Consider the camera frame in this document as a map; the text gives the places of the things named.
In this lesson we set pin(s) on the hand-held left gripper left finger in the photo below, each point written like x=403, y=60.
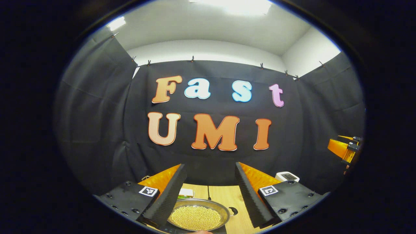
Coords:
x=165, y=201

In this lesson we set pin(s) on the white toaster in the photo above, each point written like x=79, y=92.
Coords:
x=287, y=176

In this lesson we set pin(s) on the small ceiling light panel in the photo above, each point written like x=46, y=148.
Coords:
x=116, y=23

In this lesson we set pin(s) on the large ceiling light panel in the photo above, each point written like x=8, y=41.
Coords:
x=237, y=6

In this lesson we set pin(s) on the steel pot with soybeans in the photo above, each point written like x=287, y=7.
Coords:
x=195, y=217

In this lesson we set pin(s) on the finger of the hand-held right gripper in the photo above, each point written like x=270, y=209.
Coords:
x=339, y=149

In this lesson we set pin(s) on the black induction cooktop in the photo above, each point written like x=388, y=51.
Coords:
x=221, y=230

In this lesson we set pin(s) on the sandwich with lettuce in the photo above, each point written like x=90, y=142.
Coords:
x=187, y=193

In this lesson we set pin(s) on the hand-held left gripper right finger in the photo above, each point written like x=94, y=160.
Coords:
x=252, y=200

